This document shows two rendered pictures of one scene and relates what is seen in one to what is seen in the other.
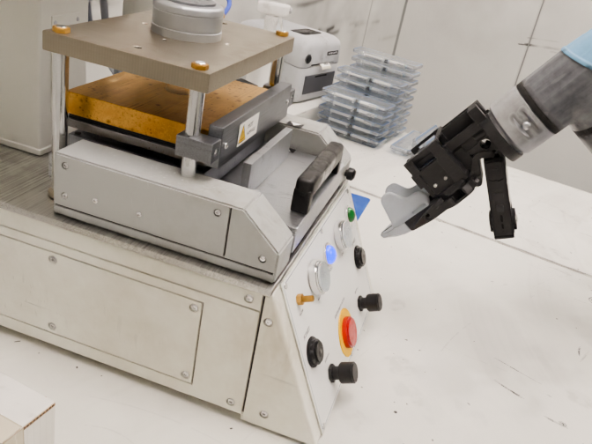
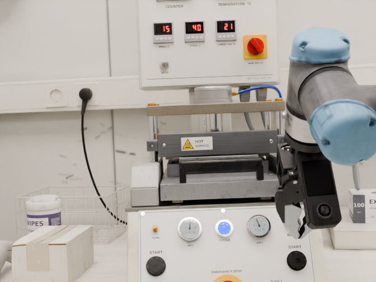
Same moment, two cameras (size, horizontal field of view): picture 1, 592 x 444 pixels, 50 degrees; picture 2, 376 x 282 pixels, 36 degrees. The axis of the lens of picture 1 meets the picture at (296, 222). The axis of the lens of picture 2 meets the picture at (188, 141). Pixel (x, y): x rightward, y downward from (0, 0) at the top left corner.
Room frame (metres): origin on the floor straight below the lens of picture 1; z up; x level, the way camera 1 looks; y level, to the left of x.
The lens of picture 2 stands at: (0.42, -1.01, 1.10)
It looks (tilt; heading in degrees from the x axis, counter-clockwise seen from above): 3 degrees down; 78
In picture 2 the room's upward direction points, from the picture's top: 2 degrees counter-clockwise
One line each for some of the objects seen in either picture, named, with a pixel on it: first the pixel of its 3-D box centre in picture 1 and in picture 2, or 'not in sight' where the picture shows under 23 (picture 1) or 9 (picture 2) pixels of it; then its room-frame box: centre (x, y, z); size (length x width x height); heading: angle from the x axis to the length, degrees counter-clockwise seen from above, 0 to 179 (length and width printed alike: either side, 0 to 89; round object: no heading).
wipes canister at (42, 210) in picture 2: not in sight; (44, 225); (0.36, 0.46, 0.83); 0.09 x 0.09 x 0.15
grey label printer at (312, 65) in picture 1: (286, 58); not in sight; (1.77, 0.11, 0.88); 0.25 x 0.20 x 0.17; 61
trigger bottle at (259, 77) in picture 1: (267, 54); not in sight; (1.59, 0.15, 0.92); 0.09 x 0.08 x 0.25; 94
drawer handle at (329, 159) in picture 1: (319, 173); (221, 170); (0.69, -0.02, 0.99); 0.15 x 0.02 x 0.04; 168
